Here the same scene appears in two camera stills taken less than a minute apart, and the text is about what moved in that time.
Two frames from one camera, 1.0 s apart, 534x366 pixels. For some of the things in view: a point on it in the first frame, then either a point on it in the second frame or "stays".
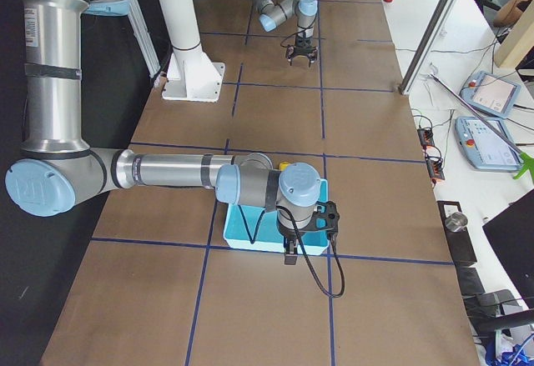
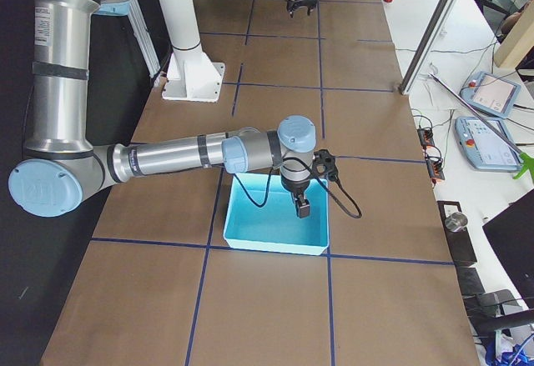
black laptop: (511, 233) stays
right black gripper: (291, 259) → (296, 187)
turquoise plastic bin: (254, 229) stays
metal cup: (455, 222) stays
